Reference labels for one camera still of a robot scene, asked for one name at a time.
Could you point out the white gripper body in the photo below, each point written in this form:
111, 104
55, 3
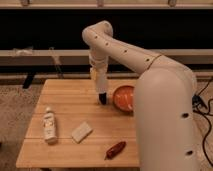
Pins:
98, 62

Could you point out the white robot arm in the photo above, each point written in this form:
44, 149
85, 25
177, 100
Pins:
162, 99

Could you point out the orange bowl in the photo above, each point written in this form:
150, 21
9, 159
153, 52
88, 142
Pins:
123, 98

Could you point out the white sponge block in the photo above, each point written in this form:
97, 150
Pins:
81, 132

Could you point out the wooden table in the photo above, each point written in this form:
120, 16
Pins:
75, 101

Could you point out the white plastic bottle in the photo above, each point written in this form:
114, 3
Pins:
49, 126

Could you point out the red chili pepper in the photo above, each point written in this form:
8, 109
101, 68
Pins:
114, 150

